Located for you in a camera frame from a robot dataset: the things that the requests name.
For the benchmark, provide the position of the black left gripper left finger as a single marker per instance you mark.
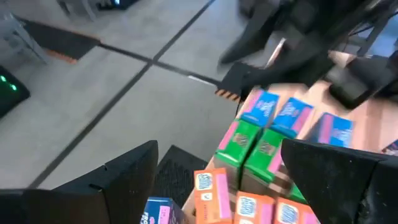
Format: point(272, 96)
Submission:
point(93, 199)

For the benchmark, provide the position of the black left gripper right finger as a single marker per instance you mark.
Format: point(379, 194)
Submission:
point(348, 186)

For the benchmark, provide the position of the green Apple Jacks cereal box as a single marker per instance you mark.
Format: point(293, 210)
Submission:
point(237, 143)
point(264, 155)
point(297, 194)

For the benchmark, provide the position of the blue Rice Krispies cereal box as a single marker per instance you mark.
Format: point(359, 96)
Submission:
point(332, 129)
point(259, 107)
point(292, 116)

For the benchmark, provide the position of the orange Mini-Wheats cereal box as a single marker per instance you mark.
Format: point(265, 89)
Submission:
point(295, 214)
point(253, 208)
point(213, 194)

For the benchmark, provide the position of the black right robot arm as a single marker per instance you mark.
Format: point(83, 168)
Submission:
point(311, 28)

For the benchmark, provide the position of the black device with green lights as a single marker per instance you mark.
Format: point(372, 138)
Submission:
point(14, 99)

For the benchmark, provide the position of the black hazard striped floor mat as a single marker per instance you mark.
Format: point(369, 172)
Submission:
point(62, 40)
point(231, 81)

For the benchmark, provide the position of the grey metal stand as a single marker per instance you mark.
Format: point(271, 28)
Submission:
point(21, 34)

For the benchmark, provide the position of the black device with blue light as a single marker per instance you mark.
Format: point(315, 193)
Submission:
point(124, 3)

